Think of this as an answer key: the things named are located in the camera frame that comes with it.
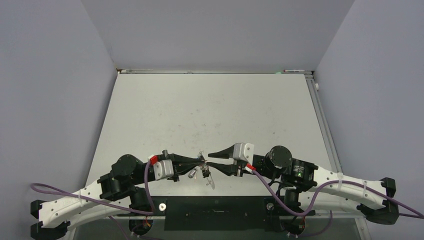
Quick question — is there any grey key tag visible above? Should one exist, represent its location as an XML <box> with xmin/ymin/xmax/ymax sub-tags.
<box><xmin>188</xmin><ymin>168</ymin><xmax>198</xmax><ymax>179</ymax></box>

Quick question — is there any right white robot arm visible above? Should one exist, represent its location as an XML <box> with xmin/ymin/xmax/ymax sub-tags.
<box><xmin>207</xmin><ymin>143</ymin><xmax>400</xmax><ymax>225</ymax></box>

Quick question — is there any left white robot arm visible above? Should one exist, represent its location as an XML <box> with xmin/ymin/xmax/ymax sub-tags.
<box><xmin>30</xmin><ymin>150</ymin><xmax>206</xmax><ymax>240</ymax></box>

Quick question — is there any black key fob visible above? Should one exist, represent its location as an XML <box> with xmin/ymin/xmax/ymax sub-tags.
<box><xmin>201</xmin><ymin>168</ymin><xmax>211</xmax><ymax>178</ymax></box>

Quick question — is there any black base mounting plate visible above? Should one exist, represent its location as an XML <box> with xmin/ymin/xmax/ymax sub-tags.
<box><xmin>127</xmin><ymin>196</ymin><xmax>316</xmax><ymax>233</ymax></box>

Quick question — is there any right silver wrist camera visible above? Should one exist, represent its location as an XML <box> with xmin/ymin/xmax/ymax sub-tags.
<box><xmin>231</xmin><ymin>142</ymin><xmax>255</xmax><ymax>164</ymax></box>

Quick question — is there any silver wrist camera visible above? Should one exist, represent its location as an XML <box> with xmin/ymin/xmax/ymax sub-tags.
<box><xmin>231</xmin><ymin>142</ymin><xmax>255</xmax><ymax>164</ymax></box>
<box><xmin>153</xmin><ymin>159</ymin><xmax>175</xmax><ymax>181</ymax></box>

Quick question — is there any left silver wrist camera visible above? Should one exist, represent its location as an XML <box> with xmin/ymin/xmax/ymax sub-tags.
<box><xmin>153</xmin><ymin>159</ymin><xmax>175</xmax><ymax>181</ymax></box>

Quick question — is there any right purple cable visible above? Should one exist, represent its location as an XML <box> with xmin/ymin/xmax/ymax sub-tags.
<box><xmin>245</xmin><ymin>163</ymin><xmax>424</xmax><ymax>220</ymax></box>

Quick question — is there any aluminium frame rail back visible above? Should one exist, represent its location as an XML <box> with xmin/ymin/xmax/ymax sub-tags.
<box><xmin>117</xmin><ymin>69</ymin><xmax>313</xmax><ymax>75</ymax></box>

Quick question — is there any aluminium frame rail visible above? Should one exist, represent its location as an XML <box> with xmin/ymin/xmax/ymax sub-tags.
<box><xmin>305</xmin><ymin>71</ymin><xmax>339</xmax><ymax>165</ymax></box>
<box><xmin>117</xmin><ymin>69</ymin><xmax>313</xmax><ymax>75</ymax></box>

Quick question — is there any aluminium frame rail right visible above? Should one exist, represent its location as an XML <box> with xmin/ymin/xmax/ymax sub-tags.
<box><xmin>305</xmin><ymin>71</ymin><xmax>339</xmax><ymax>165</ymax></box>

